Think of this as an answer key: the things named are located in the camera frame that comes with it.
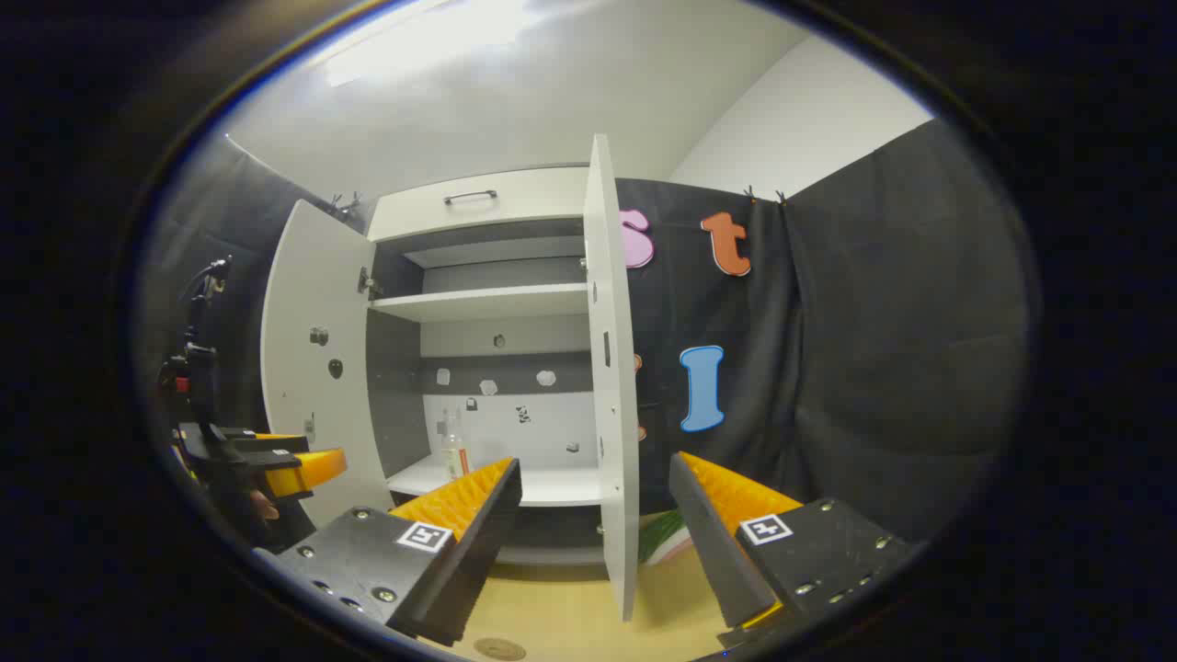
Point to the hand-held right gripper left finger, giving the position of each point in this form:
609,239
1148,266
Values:
469,552

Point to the white cabinet shelf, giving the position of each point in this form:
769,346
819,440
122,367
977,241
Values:
487,302
552,485

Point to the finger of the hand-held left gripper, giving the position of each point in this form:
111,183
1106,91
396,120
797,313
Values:
267,441
308,471

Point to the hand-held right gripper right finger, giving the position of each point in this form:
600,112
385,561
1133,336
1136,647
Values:
722,561

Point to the white cabinet drawer front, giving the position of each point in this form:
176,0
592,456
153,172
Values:
533,198

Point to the white cabinet door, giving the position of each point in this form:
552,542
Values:
313,386
614,414

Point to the green striped object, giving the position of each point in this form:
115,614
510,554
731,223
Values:
664,538

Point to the clear glass bottle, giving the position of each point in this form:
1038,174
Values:
454,455

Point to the black backdrop cloth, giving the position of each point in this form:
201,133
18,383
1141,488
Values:
874,368

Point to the white cabinet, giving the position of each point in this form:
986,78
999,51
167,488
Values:
497,432

